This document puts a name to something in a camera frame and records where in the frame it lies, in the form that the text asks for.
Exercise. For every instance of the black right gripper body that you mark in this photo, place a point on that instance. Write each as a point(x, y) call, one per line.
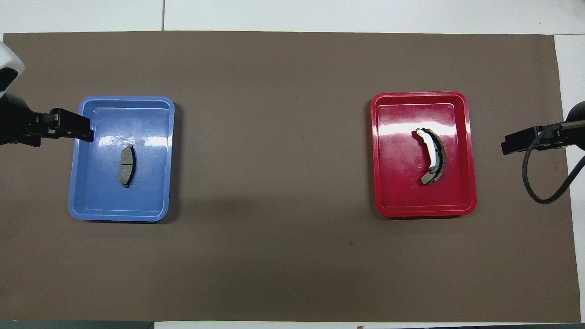
point(577, 130)

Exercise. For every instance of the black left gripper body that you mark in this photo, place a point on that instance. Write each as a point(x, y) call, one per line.
point(18, 121)

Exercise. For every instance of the grey brake pad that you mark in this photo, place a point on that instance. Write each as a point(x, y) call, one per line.
point(127, 167)

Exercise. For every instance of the curved brake shoe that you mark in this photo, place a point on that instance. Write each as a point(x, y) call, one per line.
point(429, 146)

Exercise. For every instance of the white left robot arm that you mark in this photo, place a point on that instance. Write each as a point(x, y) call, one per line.
point(9, 57)

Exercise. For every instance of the blue plastic tray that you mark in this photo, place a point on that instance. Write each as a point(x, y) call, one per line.
point(146, 196)

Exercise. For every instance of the red plastic tray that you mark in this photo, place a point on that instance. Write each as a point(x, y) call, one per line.
point(397, 183)

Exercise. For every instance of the brown table mat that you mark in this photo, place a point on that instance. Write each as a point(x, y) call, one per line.
point(274, 251)

